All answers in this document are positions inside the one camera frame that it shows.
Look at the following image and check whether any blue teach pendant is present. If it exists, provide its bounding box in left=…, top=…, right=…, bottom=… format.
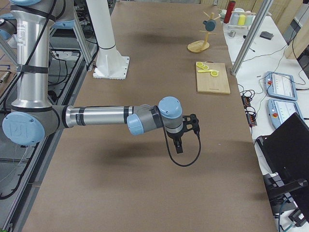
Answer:
left=267, top=99, right=302, bottom=129
left=264, top=71, right=298, bottom=101

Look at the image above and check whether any blue teach pendant far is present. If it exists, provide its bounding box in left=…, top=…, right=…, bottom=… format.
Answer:
left=264, top=71, right=298, bottom=101

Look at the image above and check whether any black laptop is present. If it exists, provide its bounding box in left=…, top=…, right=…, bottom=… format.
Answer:
left=257, top=113, right=309, bottom=220

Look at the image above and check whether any aluminium frame post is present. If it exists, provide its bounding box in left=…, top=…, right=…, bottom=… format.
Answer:
left=231, top=0, right=273, bottom=76

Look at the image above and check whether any lemon slice near handle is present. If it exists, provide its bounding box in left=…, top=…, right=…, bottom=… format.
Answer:
left=196, top=62, right=205, bottom=67

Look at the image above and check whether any wooden cutting board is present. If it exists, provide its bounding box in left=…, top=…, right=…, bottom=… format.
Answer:
left=196, top=61, right=231, bottom=94

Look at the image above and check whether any small steel cup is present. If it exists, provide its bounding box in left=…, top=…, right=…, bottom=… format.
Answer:
left=228, top=30, right=236, bottom=38

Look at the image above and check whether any dark blue mug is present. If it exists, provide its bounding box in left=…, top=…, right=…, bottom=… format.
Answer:
left=203, top=19, right=216, bottom=32

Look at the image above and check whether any lemon slice under knife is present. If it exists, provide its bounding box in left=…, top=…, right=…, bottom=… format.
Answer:
left=210, top=70, right=219, bottom=77

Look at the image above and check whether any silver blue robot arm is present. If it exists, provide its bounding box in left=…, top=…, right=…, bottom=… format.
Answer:
left=2, top=0, right=185, bottom=153

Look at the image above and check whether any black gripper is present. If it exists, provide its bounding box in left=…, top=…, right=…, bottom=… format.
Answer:
left=167, top=131, right=183, bottom=154

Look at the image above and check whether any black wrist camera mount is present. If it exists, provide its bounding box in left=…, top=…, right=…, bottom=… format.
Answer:
left=183, top=114, right=200, bottom=136

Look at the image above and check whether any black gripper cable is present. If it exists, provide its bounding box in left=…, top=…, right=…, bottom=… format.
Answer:
left=154, top=105, right=202, bottom=167

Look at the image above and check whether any yellow plastic knife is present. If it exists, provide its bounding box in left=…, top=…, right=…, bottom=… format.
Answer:
left=197, top=70, right=211, bottom=73

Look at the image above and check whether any blue teach pendant near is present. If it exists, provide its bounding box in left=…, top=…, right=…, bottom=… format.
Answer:
left=267, top=99, right=302, bottom=129

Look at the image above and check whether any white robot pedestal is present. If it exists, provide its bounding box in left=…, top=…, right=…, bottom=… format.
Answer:
left=86, top=0, right=130, bottom=80

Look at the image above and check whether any red thermos bottle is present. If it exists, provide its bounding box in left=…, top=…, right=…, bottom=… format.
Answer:
left=224, top=0, right=236, bottom=24

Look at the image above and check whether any yellow cup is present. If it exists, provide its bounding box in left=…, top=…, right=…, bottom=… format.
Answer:
left=238, top=14, right=246, bottom=26

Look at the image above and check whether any wooden cup storage rack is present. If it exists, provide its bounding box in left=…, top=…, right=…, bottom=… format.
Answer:
left=187, top=12, right=220, bottom=54

